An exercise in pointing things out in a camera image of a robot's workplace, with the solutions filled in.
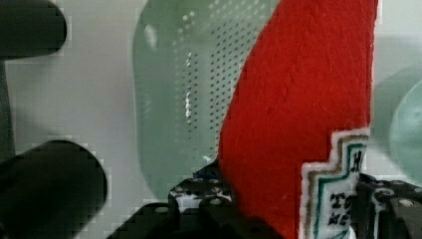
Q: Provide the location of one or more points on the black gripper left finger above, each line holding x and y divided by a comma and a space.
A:
200, 207

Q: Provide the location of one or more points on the black cylinder upper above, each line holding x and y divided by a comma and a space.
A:
30, 28

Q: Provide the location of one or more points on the black cylinder lower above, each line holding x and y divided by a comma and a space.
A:
50, 192

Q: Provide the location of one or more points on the red plush ketchup bottle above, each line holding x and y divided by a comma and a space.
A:
296, 131

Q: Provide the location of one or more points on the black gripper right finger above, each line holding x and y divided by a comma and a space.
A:
386, 209

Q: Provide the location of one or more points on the green metal cup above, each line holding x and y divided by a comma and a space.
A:
396, 141

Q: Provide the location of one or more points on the black cylinder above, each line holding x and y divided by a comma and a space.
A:
50, 192
30, 28

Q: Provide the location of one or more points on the green oval strainer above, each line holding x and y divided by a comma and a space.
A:
187, 59

